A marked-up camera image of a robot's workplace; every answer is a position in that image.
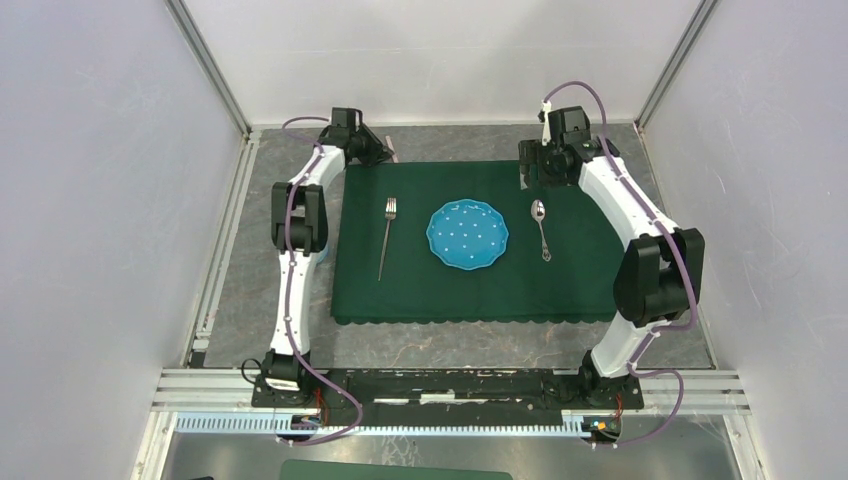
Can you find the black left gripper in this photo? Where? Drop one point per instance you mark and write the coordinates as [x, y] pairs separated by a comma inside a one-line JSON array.
[[380, 151]]

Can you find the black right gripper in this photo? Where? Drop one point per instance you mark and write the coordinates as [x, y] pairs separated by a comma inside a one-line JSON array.
[[531, 153]]

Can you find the silver spoon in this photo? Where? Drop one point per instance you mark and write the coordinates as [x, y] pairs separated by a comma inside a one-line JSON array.
[[538, 213]]

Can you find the silver fork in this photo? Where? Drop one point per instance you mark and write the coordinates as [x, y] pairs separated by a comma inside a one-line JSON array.
[[390, 216]]

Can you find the blue polka dot plate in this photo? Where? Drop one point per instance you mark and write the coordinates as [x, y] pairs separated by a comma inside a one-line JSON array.
[[467, 234]]

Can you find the dark green cloth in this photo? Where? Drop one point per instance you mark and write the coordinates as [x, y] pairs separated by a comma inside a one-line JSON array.
[[427, 242]]

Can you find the black handled knife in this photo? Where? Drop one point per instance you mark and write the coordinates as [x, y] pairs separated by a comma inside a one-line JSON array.
[[390, 146]]

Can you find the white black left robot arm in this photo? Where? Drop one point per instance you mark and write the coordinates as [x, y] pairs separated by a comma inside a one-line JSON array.
[[300, 232]]

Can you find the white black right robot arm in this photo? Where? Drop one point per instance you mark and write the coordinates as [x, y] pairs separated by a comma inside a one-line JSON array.
[[658, 279]]

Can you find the white blue mug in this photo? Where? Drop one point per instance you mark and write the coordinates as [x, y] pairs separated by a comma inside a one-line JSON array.
[[323, 254]]

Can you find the green mat at bottom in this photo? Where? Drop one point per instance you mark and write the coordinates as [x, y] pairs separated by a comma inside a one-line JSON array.
[[305, 469]]

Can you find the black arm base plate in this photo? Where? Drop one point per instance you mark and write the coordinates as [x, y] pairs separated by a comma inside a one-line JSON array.
[[449, 398]]

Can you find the blue slotted cable duct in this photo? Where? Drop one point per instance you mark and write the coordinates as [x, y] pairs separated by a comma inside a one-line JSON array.
[[281, 424]]

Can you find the aluminium frame rails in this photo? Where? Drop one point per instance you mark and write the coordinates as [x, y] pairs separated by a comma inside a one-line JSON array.
[[716, 430]]

